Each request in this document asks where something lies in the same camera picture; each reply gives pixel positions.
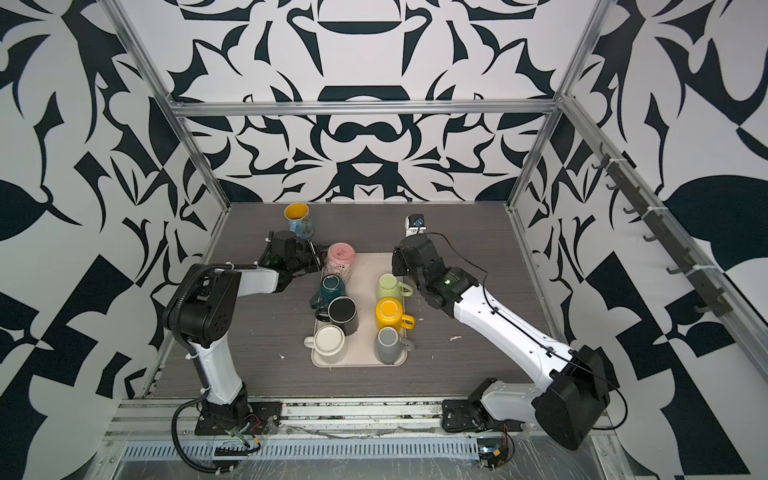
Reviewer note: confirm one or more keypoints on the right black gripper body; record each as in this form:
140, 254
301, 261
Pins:
403, 267

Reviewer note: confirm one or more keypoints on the grey mug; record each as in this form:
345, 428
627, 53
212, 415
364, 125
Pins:
390, 348

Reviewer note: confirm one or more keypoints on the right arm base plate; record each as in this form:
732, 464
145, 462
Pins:
470, 416

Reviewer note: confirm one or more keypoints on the light green mug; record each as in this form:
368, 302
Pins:
389, 286

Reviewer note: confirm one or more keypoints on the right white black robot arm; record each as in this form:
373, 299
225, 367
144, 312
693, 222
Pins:
570, 390

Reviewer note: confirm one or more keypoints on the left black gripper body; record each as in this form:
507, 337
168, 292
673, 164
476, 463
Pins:
305, 261

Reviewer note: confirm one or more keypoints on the aluminium frame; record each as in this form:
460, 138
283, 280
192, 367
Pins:
743, 323

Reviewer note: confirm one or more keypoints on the beige plastic tray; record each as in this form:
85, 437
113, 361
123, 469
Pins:
361, 346

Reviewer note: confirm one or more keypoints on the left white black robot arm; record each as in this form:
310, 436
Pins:
201, 312

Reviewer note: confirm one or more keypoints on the dark green mug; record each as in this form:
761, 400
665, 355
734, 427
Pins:
332, 286

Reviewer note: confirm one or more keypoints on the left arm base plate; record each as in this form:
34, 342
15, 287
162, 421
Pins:
254, 418

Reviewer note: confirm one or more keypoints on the pink ghost print mug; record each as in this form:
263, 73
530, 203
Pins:
339, 261

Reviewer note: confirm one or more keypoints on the black mug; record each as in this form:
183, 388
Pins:
341, 312

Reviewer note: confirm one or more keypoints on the blue butterfly mug yellow inside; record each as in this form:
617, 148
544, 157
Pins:
299, 220

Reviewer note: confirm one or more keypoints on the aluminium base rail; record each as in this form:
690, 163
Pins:
345, 438

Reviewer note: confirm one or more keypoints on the white cream mug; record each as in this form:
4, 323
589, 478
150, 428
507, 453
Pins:
328, 345

